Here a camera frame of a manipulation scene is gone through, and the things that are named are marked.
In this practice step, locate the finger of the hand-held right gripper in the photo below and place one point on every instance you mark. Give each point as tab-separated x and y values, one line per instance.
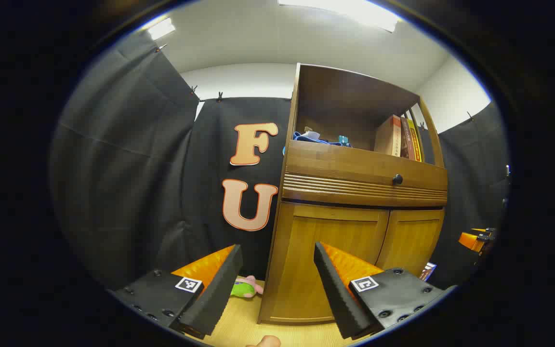
470	239

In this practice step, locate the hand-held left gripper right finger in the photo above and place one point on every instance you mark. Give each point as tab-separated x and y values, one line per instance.
335	294

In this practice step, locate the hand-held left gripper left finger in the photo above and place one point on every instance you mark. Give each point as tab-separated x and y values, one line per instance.
219	284

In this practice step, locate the wooden cabinet door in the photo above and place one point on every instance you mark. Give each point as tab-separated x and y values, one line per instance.
410	238
301	250

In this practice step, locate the wooden double-door shoe cabinet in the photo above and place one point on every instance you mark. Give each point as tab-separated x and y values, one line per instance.
354	164

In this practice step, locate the green plush toy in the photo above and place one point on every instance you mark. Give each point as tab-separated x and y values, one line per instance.
244	288

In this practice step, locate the peach rounded object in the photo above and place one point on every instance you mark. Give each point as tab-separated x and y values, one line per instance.
264	341

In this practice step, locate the black drawer knob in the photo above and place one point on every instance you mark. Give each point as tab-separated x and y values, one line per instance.
397	180

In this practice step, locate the small teal object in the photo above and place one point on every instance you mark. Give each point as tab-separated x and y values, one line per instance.
343	140

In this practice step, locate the blue cloth item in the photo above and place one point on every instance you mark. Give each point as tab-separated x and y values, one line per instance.
309	139

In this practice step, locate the ceiling light panel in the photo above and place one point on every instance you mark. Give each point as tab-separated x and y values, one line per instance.
162	28

